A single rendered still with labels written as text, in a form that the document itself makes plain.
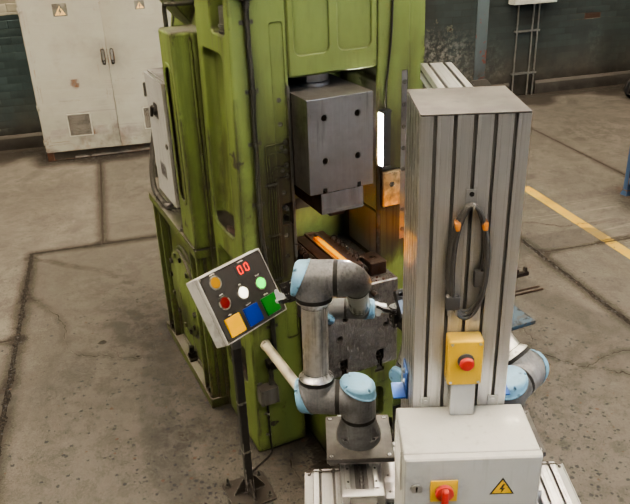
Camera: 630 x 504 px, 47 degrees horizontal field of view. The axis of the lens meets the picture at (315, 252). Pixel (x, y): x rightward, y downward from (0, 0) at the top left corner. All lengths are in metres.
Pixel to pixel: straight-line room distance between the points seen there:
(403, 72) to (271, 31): 0.64
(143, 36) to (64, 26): 0.79
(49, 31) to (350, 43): 5.43
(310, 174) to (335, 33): 0.57
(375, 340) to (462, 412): 1.48
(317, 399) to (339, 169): 1.06
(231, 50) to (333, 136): 0.52
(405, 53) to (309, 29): 0.46
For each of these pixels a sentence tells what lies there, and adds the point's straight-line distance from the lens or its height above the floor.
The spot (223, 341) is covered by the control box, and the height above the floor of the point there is 0.97.
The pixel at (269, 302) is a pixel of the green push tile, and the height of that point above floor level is 1.02.
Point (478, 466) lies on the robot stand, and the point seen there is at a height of 1.20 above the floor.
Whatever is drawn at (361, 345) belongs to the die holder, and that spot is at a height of 0.61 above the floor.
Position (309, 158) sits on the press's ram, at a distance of 2.95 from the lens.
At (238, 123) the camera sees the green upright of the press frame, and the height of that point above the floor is 1.68.
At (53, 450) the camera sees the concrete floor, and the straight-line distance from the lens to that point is 4.04.
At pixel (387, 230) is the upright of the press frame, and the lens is 3.43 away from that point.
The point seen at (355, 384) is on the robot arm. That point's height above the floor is 1.05.
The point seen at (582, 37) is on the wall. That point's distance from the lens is 10.78.
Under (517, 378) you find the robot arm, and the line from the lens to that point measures 2.47.
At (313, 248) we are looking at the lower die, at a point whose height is 0.99.
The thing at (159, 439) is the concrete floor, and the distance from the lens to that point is 3.93.
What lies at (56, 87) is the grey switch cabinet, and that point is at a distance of 8.27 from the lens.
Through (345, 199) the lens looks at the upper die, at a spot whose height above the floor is 1.32.
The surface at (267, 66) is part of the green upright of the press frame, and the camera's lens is 2.94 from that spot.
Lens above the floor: 2.46
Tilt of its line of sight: 26 degrees down
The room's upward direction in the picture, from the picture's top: 2 degrees counter-clockwise
